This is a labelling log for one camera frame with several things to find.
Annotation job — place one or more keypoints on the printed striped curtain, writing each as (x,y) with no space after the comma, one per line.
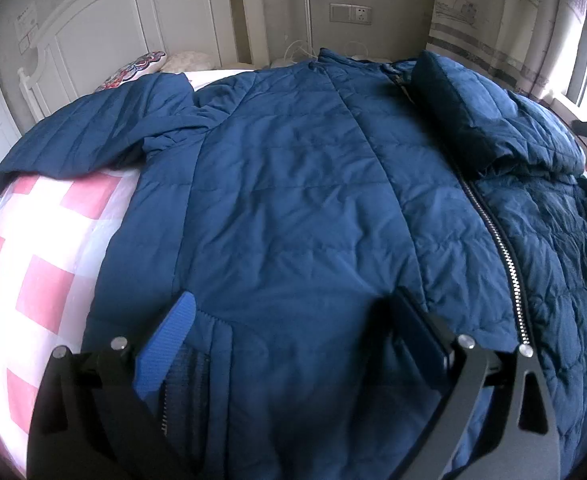
(527,46)

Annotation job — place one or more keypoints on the white wooden headboard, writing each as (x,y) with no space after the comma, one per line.
(85,41)

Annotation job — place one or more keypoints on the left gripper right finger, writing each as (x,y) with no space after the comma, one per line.
(519,438)

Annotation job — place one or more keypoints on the pink white checkered bed sheet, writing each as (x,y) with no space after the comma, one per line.
(137,195)

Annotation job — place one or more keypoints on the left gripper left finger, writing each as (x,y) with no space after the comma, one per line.
(94,416)

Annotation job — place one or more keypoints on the slim white floor lamp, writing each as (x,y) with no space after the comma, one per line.
(303,47)

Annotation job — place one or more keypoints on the blue quilted puffer jacket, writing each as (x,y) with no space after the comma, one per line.
(492,194)

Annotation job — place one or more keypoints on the patterned colourful pillow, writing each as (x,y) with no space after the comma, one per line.
(146,64)

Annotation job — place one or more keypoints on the wall socket panel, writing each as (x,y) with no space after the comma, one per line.
(350,13)

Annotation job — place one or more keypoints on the cream fluffy pillow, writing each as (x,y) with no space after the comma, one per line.
(188,61)

